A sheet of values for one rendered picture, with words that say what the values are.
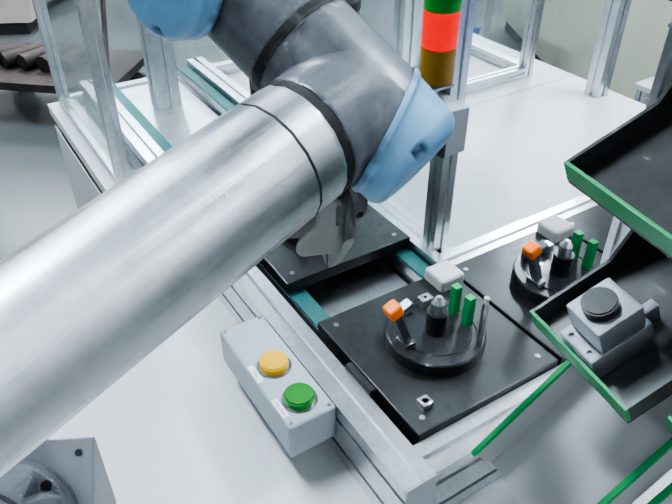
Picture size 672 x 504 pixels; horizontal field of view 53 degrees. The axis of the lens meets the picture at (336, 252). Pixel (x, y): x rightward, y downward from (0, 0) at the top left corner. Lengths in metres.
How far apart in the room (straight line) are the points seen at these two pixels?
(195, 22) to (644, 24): 3.40
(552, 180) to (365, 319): 0.74
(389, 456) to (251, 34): 0.57
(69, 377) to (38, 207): 3.01
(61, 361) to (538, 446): 0.59
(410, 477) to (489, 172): 0.93
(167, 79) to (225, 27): 1.34
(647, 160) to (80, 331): 0.45
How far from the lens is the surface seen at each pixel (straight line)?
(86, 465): 0.86
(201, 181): 0.32
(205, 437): 1.00
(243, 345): 0.97
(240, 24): 0.41
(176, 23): 0.42
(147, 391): 1.08
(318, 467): 0.95
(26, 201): 3.37
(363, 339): 0.96
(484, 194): 1.51
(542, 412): 0.79
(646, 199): 0.56
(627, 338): 0.62
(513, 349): 0.97
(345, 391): 0.91
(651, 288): 0.69
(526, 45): 2.12
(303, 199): 0.35
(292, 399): 0.88
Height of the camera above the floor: 1.63
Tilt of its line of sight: 37 degrees down
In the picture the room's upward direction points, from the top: straight up
